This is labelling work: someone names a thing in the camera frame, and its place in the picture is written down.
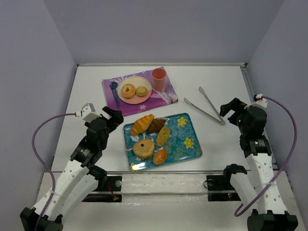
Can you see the pale sugared donut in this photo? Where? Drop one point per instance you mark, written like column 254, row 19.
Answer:
column 144, row 148

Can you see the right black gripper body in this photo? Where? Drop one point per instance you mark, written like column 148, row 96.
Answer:
column 235, row 110

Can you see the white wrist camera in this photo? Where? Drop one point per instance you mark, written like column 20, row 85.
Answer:
column 260, row 101
column 88, row 113

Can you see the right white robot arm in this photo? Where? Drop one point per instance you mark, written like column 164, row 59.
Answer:
column 258, row 192

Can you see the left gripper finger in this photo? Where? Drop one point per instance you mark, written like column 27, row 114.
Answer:
column 112, row 125
column 115, row 115

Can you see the purple floral placemat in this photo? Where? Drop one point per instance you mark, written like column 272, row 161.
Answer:
column 157, row 99

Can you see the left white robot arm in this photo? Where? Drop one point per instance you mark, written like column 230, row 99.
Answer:
column 80, row 176

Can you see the small round muffin bread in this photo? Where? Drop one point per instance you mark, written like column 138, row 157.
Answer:
column 141, row 91

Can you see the small orange bun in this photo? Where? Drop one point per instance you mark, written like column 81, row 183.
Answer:
column 160, row 157

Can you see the orange glazed donut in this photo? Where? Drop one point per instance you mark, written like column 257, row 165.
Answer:
column 128, row 91

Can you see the blue plastic spoon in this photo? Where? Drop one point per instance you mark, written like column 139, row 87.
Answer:
column 113, row 87

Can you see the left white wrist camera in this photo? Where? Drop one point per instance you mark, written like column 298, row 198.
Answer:
column 88, row 113

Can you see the pink cup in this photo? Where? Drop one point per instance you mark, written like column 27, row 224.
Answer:
column 159, row 77

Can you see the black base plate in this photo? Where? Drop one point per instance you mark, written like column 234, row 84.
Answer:
column 219, row 190
column 106, row 192

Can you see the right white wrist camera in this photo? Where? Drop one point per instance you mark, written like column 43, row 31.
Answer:
column 260, row 101

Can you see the blue floral tray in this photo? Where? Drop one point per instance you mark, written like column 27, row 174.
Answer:
column 182, row 144

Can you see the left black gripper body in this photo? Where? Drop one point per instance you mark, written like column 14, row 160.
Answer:
column 110, row 119

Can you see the metal tongs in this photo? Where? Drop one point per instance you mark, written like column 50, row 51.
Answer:
column 218, row 119

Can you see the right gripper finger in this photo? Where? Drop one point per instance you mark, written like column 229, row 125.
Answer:
column 233, row 119
column 235, row 105

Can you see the striped orange croissant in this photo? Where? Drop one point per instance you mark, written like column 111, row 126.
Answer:
column 142, row 124

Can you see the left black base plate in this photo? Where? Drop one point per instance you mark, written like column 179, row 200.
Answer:
column 106, row 192

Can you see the oval seeded bread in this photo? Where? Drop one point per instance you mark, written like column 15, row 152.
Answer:
column 163, row 136

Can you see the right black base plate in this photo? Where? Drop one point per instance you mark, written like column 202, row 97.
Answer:
column 219, row 190

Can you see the aluminium frame rail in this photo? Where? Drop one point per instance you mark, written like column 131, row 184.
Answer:
column 161, row 64

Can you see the cream and pink plate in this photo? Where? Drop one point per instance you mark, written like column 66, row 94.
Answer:
column 136, row 81

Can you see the dark chocolate bread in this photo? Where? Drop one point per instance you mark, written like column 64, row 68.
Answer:
column 156, row 125

